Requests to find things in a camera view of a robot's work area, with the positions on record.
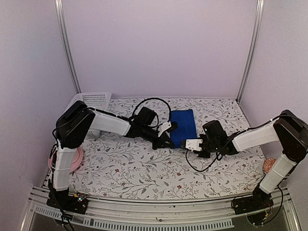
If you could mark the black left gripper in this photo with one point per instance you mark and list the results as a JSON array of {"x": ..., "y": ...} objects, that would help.
[{"x": 161, "y": 143}]

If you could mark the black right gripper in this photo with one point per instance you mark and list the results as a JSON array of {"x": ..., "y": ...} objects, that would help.
[{"x": 204, "y": 155}]

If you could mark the blue towel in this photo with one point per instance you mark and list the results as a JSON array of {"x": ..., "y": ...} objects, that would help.
[{"x": 186, "y": 126}]

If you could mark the white plastic basket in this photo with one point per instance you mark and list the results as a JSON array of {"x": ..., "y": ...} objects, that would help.
[{"x": 98, "y": 100}]

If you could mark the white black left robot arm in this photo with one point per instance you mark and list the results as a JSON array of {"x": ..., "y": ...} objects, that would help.
[{"x": 73, "y": 125}]

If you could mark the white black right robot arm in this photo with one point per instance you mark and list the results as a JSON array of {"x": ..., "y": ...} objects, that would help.
[{"x": 287, "y": 129}]

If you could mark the orange patterned round object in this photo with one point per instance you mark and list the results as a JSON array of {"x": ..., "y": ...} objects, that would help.
[{"x": 268, "y": 164}]

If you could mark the pink plate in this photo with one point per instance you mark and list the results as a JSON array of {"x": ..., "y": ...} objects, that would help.
[{"x": 76, "y": 161}]

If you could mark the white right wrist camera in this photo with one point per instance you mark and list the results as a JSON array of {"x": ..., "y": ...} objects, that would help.
[{"x": 192, "y": 144}]

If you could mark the aluminium front rail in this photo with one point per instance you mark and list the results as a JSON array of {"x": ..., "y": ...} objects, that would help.
[{"x": 111, "y": 214}]

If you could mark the right aluminium frame post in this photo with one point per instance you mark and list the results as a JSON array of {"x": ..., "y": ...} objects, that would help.
[{"x": 251, "y": 51}]

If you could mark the aluminium frame post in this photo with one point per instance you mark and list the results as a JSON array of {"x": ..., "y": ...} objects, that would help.
[
  {"x": 251, "y": 51},
  {"x": 64, "y": 36}
]

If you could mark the left aluminium frame post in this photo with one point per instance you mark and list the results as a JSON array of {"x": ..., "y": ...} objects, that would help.
[{"x": 64, "y": 36}]

